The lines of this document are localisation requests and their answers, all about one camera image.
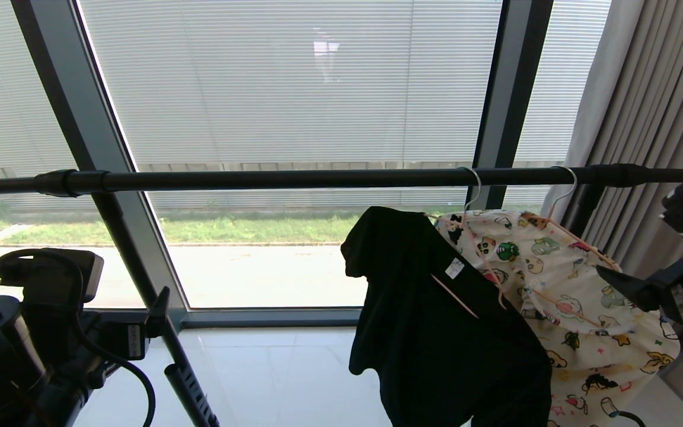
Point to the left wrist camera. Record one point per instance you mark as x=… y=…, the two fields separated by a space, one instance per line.
x=57 y=276

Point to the pink clothes hanger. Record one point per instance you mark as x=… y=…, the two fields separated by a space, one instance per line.
x=454 y=296
x=575 y=182

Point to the white laundry basket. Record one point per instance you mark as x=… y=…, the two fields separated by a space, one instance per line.
x=626 y=413

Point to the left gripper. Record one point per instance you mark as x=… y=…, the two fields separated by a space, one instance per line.
x=125 y=341

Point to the black clothes rack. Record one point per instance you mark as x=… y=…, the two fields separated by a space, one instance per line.
x=258 y=178

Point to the window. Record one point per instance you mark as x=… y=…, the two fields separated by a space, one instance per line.
x=288 y=77

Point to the cream printed garment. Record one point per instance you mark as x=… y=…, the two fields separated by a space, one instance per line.
x=590 y=356

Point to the black garment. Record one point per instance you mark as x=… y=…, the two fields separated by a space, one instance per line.
x=424 y=356

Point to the beige curtain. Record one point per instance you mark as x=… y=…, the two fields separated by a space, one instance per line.
x=661 y=89

